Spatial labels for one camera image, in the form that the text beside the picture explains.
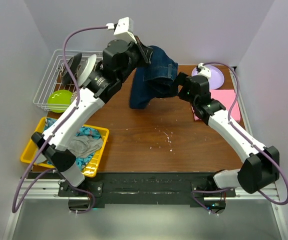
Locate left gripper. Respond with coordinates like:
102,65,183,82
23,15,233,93
117,34,152,83

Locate dark blue denim jeans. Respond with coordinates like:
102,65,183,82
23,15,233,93
129,45,178,110

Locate pink t-shirt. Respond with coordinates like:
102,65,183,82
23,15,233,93
188,87,241,125

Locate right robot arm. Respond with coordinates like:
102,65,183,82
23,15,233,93
174,72,279,197

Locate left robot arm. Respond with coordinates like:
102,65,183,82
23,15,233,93
31,38,153,196

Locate lilac plastic plate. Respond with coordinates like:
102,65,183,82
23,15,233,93
206,64,225,90

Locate white plate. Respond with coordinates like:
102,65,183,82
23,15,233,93
77,54,97,87

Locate patterned ceramic cup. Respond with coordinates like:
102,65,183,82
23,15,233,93
71,90,78,103

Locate green plastic bowl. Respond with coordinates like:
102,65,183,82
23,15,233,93
47,89,73,113

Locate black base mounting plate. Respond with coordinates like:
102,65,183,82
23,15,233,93
58,172,235,209

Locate grey cloth garment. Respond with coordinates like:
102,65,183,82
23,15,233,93
68,135,103,159

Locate blue patterned cloth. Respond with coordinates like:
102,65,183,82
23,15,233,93
43,118,102,171

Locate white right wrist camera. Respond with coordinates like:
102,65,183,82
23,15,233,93
196,63,211,80

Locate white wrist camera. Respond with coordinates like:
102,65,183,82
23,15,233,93
106,17,137,44
196,63,211,80

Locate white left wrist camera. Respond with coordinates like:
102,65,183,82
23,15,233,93
106,17,137,44

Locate white wire dish rack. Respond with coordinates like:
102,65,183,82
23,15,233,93
33,49,104,113

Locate aluminium frame rail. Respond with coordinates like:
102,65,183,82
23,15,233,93
4,168,288,240

